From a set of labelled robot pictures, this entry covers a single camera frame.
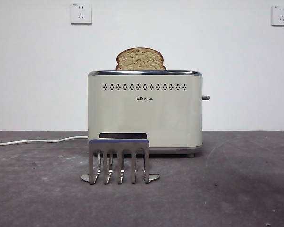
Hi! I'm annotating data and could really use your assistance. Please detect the cream and steel toaster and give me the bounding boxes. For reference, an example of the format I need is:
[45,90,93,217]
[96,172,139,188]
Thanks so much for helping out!
[87,70,204,158]

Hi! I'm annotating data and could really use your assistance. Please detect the brown seeded bread slice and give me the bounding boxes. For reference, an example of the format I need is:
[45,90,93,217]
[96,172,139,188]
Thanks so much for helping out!
[115,47,167,70]

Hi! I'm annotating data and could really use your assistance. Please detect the white power cord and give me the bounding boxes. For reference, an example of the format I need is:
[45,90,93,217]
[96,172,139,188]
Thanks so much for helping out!
[0,135,89,145]

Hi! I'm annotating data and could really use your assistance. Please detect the stainless steel toast rack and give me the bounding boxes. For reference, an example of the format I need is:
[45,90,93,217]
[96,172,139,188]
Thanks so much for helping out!
[81,132,160,185]

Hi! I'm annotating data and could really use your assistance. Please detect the white wall socket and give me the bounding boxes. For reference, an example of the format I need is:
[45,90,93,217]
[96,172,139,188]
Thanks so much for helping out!
[271,5,284,27]
[71,2,93,25]

